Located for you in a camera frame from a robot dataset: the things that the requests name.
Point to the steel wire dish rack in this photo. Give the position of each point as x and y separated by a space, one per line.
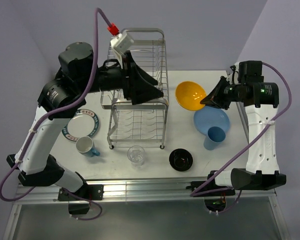
143 124

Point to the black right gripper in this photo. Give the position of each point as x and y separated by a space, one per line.
214 98

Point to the blue white mug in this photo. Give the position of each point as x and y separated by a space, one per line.
85 146

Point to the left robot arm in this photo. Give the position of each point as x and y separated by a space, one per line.
59 100

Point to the white plate green rim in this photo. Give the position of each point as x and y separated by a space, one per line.
85 123

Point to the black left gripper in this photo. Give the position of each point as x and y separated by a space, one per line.
142 93

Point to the aluminium mounting rail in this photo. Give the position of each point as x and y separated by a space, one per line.
123 190

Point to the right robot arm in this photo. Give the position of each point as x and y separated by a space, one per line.
255 167

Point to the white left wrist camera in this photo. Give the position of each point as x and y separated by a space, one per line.
121 42

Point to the yellow ribbed bowl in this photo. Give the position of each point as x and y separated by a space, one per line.
189 95

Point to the black bowl floral outside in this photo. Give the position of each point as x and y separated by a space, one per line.
180 160

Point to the clear drinking glass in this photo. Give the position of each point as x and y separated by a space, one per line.
136 155

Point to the light blue plate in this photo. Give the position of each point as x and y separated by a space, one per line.
208 117

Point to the blue plastic cup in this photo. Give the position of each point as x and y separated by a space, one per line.
214 137

